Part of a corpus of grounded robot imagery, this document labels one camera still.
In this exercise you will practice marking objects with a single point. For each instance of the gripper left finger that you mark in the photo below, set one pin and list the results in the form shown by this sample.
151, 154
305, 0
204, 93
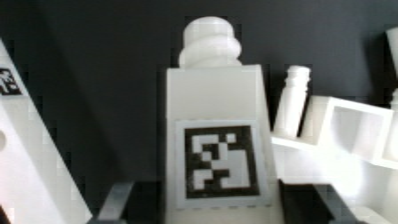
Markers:
129, 205

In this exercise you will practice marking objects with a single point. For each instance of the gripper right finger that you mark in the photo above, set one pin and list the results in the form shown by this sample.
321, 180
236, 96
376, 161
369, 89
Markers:
312, 205

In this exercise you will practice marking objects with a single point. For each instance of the white chair leg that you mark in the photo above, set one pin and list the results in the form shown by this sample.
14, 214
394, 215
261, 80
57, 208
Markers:
291, 102
220, 180

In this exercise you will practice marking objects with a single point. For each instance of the white U-shaped fence frame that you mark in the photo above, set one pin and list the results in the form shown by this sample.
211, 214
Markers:
39, 196

